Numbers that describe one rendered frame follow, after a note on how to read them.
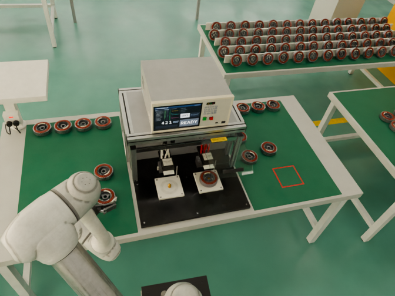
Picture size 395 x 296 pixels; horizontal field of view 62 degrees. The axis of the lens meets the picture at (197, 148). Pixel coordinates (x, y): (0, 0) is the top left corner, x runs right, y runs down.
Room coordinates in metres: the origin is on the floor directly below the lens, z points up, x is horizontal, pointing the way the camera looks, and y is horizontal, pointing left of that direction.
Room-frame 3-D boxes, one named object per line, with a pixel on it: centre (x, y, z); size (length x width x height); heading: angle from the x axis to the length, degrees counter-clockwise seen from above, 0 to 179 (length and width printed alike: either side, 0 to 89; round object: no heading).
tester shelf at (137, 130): (1.48, 0.14, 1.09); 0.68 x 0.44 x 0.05; 112
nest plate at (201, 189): (1.22, -0.10, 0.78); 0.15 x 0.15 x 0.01; 22
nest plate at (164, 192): (1.14, 0.13, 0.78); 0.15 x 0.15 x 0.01; 22
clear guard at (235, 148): (1.25, -0.15, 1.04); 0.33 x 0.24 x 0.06; 22
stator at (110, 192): (1.00, 0.47, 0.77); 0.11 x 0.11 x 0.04
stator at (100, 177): (1.18, 0.54, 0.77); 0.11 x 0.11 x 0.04
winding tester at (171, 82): (1.48, 0.12, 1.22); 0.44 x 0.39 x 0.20; 112
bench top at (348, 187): (1.41, 0.11, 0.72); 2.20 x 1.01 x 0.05; 112
